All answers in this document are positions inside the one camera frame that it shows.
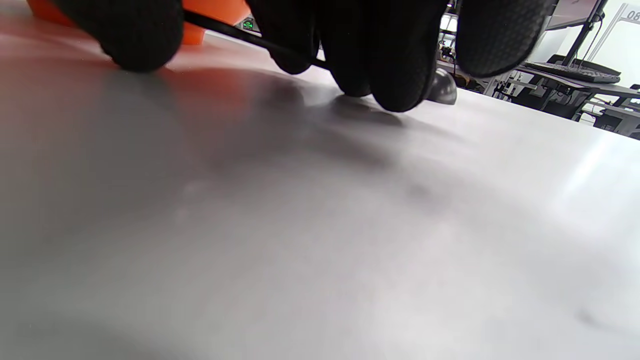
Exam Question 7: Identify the person's right hand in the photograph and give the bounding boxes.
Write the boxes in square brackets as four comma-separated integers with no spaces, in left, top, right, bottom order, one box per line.
[50,0,553,113]

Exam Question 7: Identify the black measuring scoop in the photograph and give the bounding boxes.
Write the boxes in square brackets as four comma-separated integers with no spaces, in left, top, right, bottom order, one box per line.
[182,10,458,106]

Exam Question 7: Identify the orange bowl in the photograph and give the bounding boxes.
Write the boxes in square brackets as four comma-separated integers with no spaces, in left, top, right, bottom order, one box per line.
[27,0,252,47]

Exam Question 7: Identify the dark background desk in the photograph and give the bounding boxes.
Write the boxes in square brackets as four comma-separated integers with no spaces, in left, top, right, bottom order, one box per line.
[492,62,640,140]

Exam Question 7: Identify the black keyboard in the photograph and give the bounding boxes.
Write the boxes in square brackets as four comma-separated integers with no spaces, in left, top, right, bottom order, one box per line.
[524,61,622,84]

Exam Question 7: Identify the monitor on black stand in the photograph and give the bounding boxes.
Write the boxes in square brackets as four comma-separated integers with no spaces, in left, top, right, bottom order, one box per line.
[545,0,611,66]

